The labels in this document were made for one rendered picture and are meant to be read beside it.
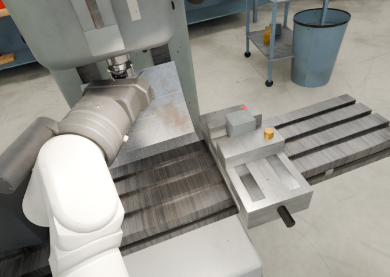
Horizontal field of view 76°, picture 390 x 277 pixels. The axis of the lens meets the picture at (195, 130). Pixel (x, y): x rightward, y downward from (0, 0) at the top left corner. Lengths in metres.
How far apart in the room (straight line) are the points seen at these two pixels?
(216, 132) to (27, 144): 0.45
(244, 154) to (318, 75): 2.22
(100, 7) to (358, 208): 1.75
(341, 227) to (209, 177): 1.19
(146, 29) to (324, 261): 1.48
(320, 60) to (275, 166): 2.12
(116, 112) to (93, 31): 0.11
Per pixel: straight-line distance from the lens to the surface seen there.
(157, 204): 0.66
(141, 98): 0.43
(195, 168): 0.70
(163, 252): 0.68
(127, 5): 0.36
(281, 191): 0.57
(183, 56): 0.91
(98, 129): 0.34
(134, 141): 0.89
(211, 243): 0.67
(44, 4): 0.37
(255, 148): 0.59
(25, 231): 0.69
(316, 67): 2.69
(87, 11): 0.33
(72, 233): 0.27
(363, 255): 1.71
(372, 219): 1.85
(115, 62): 0.45
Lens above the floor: 1.45
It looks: 40 degrees down
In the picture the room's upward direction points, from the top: 10 degrees counter-clockwise
